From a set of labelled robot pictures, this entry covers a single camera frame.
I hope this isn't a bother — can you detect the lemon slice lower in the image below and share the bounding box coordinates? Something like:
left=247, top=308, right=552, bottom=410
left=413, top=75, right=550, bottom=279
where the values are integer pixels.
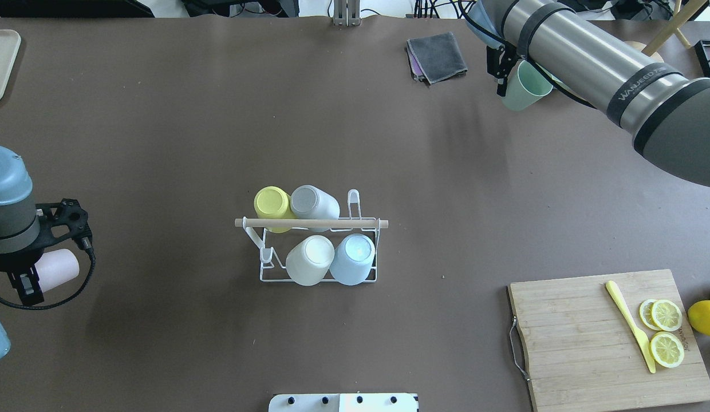
left=650, top=331, right=685, bottom=369

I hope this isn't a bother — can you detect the lemon slice upper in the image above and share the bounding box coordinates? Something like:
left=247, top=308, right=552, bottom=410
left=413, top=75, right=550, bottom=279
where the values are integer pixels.
left=638, top=298, right=683, bottom=332

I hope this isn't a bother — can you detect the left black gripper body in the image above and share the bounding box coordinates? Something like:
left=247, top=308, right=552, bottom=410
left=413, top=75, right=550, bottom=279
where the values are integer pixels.
left=0, top=199, right=92, bottom=273

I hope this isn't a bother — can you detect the light blue plastic cup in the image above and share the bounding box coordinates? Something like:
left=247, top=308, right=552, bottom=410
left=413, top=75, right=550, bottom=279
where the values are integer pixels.
left=329, top=233, right=375, bottom=285

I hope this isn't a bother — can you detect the green plastic cup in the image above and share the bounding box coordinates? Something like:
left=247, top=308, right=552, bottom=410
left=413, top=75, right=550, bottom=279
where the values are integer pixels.
left=501, top=61, right=554, bottom=110

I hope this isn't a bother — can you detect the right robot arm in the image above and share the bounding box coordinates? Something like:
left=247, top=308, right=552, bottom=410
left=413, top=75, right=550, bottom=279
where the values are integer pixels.
left=466, top=1, right=710, bottom=187

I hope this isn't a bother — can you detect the grey plastic cup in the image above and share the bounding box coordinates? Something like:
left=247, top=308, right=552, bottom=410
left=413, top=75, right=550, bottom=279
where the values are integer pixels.
left=290, top=185, right=340, bottom=220

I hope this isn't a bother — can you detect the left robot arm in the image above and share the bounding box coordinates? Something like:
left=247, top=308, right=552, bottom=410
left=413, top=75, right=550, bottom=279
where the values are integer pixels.
left=0, top=146, right=97, bottom=311

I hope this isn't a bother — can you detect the wooden cutting board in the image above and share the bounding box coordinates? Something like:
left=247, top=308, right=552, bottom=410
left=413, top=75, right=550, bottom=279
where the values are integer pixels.
left=508, top=270, right=710, bottom=411

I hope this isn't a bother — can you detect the white wire cup holder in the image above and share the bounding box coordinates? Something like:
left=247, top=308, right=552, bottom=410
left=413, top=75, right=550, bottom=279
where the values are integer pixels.
left=235, top=189, right=389, bottom=284

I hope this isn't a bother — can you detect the yellow plastic knife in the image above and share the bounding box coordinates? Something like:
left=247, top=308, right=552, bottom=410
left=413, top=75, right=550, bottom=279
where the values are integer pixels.
left=605, top=280, right=657, bottom=374

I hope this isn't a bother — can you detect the lemon slice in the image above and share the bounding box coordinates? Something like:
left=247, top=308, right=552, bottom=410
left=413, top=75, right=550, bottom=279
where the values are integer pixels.
left=650, top=331, right=685, bottom=369
left=638, top=298, right=683, bottom=332

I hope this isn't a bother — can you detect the pink plastic cup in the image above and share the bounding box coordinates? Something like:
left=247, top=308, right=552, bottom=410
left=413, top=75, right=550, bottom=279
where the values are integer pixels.
left=34, top=249, right=80, bottom=292

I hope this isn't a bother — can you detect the grey folded cloth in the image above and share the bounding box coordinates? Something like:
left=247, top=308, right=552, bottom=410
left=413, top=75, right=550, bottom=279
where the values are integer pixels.
left=405, top=31, right=468, bottom=84

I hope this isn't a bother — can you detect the whole yellow lemon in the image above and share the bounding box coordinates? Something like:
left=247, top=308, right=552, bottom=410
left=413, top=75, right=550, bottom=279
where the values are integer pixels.
left=687, top=300, right=710, bottom=336

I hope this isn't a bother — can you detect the cream white plastic cup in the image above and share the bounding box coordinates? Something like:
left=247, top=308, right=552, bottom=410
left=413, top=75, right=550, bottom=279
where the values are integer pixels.
left=285, top=235, right=335, bottom=286

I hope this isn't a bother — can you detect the wooden mug tree stand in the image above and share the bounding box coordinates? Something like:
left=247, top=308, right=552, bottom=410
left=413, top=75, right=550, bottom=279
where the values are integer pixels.
left=624, top=1, right=709, bottom=62

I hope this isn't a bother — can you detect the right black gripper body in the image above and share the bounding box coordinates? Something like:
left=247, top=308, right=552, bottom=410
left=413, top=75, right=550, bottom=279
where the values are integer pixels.
left=486, top=45, right=518, bottom=81

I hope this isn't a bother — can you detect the beige plastic tray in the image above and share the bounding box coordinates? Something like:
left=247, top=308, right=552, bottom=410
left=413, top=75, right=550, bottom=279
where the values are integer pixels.
left=0, top=29, right=22, bottom=100

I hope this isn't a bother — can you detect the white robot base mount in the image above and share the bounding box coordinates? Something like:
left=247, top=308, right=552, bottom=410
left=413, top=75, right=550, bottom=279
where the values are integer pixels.
left=268, top=392, right=420, bottom=411

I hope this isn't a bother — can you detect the yellow plastic cup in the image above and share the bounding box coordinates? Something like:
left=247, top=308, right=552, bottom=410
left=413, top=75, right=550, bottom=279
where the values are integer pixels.
left=253, top=186, right=298, bottom=219

